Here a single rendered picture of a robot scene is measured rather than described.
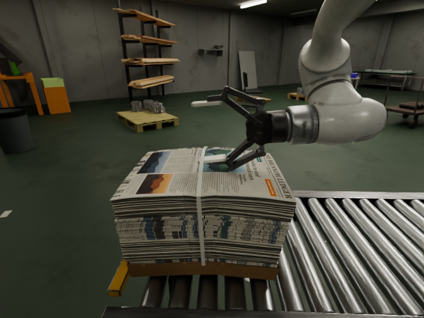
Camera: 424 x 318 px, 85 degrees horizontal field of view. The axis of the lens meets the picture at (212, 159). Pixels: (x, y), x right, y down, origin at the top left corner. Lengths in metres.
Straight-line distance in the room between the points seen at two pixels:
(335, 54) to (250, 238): 0.44
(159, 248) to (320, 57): 0.56
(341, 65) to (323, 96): 0.07
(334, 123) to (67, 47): 8.59
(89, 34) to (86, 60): 0.79
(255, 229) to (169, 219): 0.19
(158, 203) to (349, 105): 0.45
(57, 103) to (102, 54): 2.61
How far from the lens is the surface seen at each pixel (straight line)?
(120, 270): 0.67
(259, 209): 0.51
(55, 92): 7.14
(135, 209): 0.53
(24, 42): 8.86
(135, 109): 5.72
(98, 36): 8.98
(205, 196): 0.49
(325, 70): 0.61
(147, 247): 0.59
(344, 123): 0.56
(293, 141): 0.55
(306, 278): 0.69
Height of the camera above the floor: 1.30
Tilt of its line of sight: 24 degrees down
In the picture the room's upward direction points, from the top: straight up
